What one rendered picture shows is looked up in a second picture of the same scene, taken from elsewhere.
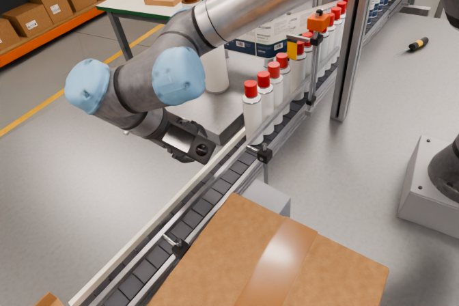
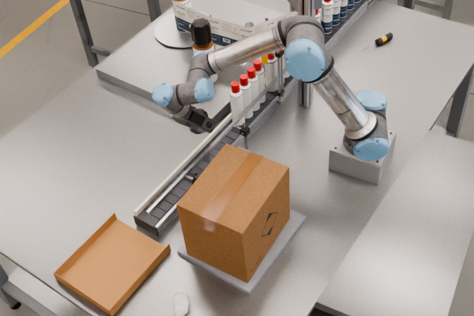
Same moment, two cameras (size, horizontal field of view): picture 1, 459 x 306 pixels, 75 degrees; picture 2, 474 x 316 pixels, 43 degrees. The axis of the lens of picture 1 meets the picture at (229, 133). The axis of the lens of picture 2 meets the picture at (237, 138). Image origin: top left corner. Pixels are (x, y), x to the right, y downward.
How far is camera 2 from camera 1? 1.56 m
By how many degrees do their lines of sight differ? 4
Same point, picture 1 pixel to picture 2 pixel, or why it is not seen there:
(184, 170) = (186, 145)
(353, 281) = (274, 171)
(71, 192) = (101, 162)
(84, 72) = (162, 88)
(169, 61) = (202, 85)
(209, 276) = (218, 173)
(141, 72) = (188, 89)
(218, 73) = not seen: hidden behind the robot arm
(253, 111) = (237, 101)
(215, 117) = (207, 105)
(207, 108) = not seen: hidden behind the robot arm
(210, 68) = not seen: hidden behind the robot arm
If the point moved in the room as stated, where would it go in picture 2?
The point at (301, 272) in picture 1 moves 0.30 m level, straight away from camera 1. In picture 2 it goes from (254, 170) to (273, 108)
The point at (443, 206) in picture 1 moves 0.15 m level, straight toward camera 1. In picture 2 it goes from (346, 157) to (320, 180)
